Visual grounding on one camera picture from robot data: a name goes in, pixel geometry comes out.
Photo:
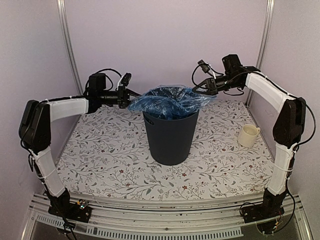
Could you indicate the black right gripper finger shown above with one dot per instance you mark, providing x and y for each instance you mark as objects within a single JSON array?
[
  {"x": 207, "y": 92},
  {"x": 206, "y": 84}
]

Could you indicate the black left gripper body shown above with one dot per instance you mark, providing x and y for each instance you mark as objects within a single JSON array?
[{"x": 108, "y": 99}]

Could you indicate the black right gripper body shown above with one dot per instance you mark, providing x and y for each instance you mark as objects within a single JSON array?
[{"x": 226, "y": 86}]

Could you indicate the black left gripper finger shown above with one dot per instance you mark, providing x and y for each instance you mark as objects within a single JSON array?
[
  {"x": 125, "y": 103},
  {"x": 132, "y": 93}
]

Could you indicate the blue plastic trash bag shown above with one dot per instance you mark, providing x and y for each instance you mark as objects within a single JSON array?
[{"x": 171, "y": 102}]

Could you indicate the dark grey trash bin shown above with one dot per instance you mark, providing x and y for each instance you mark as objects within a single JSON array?
[{"x": 170, "y": 140}]

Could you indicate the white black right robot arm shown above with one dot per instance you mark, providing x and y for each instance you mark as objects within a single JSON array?
[{"x": 287, "y": 130}]

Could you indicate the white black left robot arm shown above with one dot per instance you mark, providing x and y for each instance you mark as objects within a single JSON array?
[{"x": 35, "y": 127}]

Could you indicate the floral patterned table mat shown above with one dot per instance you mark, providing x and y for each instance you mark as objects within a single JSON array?
[{"x": 108, "y": 156}]

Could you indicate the cream ceramic mug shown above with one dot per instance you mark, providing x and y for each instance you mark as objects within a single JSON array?
[{"x": 248, "y": 135}]

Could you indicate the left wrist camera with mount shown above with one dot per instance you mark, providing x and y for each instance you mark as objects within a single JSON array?
[{"x": 124, "y": 80}]

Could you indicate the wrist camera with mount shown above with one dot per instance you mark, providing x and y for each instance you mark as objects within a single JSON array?
[
  {"x": 124, "y": 80},
  {"x": 206, "y": 68}
]

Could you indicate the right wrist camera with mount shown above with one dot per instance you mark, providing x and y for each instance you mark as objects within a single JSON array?
[{"x": 206, "y": 68}]

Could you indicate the right aluminium corner post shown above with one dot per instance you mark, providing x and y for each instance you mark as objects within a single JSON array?
[{"x": 265, "y": 33}]

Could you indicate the aluminium corner post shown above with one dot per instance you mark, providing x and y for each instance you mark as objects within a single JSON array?
[
  {"x": 265, "y": 33},
  {"x": 62, "y": 13}
]

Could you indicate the left aluminium corner post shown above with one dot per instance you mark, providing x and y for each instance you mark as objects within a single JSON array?
[{"x": 62, "y": 13}]

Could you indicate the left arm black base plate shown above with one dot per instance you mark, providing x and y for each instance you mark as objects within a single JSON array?
[{"x": 71, "y": 211}]

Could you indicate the aluminium front rail frame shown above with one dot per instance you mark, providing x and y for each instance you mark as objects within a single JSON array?
[{"x": 203, "y": 219}]

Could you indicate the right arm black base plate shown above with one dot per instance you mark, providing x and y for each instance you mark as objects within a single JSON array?
[{"x": 252, "y": 212}]

